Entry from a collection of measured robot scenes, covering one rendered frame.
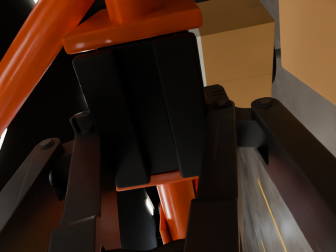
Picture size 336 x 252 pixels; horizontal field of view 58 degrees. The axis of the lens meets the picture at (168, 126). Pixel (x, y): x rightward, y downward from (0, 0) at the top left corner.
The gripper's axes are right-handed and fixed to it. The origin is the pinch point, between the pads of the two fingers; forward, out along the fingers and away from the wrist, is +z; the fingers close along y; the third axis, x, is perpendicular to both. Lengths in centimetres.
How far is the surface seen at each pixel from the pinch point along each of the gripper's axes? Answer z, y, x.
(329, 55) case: 6.1, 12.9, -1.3
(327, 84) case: 6.1, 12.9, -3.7
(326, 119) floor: 203, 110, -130
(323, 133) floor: 206, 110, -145
